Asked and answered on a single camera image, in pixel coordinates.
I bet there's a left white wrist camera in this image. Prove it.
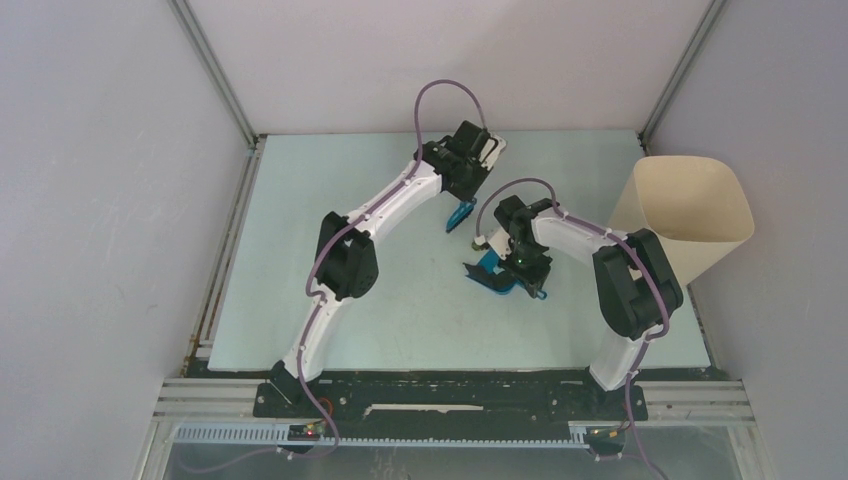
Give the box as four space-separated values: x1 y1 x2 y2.
480 134 507 171

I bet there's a white cable duct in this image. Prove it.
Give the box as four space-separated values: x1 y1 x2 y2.
172 422 624 449

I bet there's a cream waste bin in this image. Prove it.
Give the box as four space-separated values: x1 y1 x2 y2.
608 155 755 287

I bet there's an aluminium frame post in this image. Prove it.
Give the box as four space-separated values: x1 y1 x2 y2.
638 0 730 152
167 0 259 149

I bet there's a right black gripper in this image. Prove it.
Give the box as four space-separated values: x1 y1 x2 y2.
498 241 554 296

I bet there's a blue dustpan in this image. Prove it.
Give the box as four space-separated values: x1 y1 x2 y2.
463 250 552 300

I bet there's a left aluminium frame post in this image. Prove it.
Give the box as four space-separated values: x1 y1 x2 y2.
167 0 259 149

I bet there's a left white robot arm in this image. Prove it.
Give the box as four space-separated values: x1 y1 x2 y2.
270 121 507 417

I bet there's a right aluminium frame post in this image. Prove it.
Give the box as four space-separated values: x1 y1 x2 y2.
638 0 730 152

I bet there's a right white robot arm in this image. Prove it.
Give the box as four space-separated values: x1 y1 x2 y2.
489 195 683 418

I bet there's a long black paper scrap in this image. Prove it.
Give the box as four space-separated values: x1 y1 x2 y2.
464 263 518 295

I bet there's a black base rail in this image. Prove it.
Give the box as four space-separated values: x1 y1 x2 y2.
198 360 647 444

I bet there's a blue hand brush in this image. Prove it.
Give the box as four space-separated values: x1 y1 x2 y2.
445 198 477 233

